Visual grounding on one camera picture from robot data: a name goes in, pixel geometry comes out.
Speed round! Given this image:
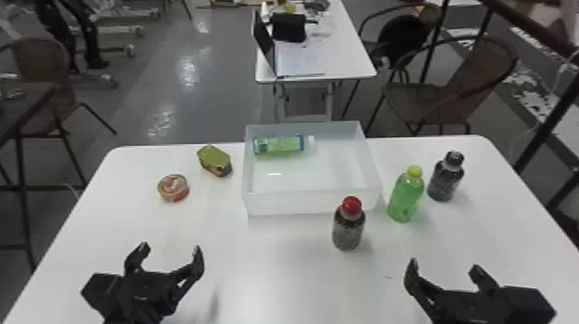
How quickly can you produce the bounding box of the white side table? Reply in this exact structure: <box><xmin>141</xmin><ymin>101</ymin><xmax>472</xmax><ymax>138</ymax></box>
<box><xmin>251</xmin><ymin>0</ymin><xmax>378</xmax><ymax>124</ymax></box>

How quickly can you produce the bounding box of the clear box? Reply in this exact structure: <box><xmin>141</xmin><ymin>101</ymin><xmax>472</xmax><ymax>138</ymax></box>
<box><xmin>240</xmin><ymin>120</ymin><xmax>383</xmax><ymax>217</ymax></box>

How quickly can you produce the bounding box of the black laptop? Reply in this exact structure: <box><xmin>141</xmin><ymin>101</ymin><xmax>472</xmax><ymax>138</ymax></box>
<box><xmin>252</xmin><ymin>9</ymin><xmax>279</xmax><ymax>77</ymax></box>

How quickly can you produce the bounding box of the person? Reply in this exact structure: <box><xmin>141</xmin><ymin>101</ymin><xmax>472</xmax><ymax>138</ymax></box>
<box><xmin>32</xmin><ymin>0</ymin><xmax>112</xmax><ymax>74</ymax></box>

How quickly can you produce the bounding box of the green bottle with white cap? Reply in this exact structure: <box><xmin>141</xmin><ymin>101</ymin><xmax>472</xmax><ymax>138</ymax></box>
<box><xmin>252</xmin><ymin>134</ymin><xmax>317</xmax><ymax>157</ymax></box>

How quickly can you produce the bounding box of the green bottle with yellow cap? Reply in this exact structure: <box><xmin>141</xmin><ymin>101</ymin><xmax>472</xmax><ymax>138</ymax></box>
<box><xmin>386</xmin><ymin>164</ymin><xmax>426</xmax><ymax>224</ymax></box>

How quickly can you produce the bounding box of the dark bottle with red cap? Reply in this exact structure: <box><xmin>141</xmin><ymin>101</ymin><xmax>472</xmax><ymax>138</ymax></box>
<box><xmin>332</xmin><ymin>195</ymin><xmax>367</xmax><ymax>252</ymax></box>

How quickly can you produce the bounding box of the red can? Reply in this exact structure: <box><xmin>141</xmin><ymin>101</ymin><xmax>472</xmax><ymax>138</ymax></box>
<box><xmin>156</xmin><ymin>173</ymin><xmax>191</xmax><ymax>203</ymax></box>

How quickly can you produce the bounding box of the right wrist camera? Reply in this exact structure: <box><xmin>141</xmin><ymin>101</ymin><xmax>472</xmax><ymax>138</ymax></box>
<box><xmin>499</xmin><ymin>284</ymin><xmax>557</xmax><ymax>324</ymax></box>

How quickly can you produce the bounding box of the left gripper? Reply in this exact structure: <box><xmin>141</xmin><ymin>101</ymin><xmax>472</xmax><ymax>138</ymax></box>
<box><xmin>104</xmin><ymin>241</ymin><xmax>206</xmax><ymax>324</ymax></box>

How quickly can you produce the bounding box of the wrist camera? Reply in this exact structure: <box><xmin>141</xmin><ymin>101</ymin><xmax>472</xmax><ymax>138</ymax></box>
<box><xmin>499</xmin><ymin>284</ymin><xmax>557</xmax><ymax>324</ymax></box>
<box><xmin>80</xmin><ymin>271</ymin><xmax>122</xmax><ymax>315</ymax></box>

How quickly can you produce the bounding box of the black bag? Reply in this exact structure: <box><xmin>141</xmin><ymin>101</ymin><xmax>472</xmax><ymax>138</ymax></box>
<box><xmin>271</xmin><ymin>11</ymin><xmax>308</xmax><ymax>44</ymax></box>

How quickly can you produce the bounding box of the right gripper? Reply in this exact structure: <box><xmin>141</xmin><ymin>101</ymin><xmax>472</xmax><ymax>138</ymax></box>
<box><xmin>403</xmin><ymin>257</ymin><xmax>528</xmax><ymax>324</ymax></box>

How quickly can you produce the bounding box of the yellow can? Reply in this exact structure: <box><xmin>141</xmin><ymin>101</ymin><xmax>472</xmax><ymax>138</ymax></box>
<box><xmin>196</xmin><ymin>144</ymin><xmax>233</xmax><ymax>178</ymax></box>

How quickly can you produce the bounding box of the brown chair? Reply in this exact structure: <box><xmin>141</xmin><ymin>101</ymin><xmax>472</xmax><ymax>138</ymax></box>
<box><xmin>363</xmin><ymin>34</ymin><xmax>520</xmax><ymax>137</ymax></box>
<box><xmin>0</xmin><ymin>37</ymin><xmax>119</xmax><ymax>188</ymax></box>

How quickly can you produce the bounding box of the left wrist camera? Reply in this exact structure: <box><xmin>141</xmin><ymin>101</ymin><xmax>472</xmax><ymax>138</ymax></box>
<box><xmin>80</xmin><ymin>271</ymin><xmax>122</xmax><ymax>315</ymax></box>

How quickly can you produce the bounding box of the black chair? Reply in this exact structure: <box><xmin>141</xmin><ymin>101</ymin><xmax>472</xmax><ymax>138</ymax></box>
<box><xmin>340</xmin><ymin>1</ymin><xmax>445</xmax><ymax>121</ymax></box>

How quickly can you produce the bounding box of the black bottle with black cap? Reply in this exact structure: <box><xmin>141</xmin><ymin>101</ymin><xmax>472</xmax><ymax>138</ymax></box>
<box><xmin>426</xmin><ymin>150</ymin><xmax>466</xmax><ymax>203</ymax></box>

